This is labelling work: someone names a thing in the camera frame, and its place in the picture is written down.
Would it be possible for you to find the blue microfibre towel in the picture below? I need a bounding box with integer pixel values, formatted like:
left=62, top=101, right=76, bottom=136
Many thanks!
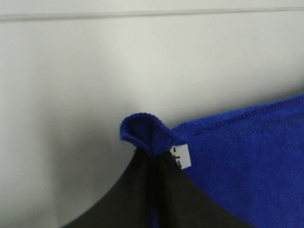
left=120, top=95, right=304, bottom=228

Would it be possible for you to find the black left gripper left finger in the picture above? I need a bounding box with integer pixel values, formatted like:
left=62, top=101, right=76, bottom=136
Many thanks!
left=64, top=148, right=150, bottom=228

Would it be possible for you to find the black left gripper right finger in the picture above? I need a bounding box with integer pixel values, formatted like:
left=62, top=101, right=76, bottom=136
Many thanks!
left=155, top=152, right=251, bottom=228

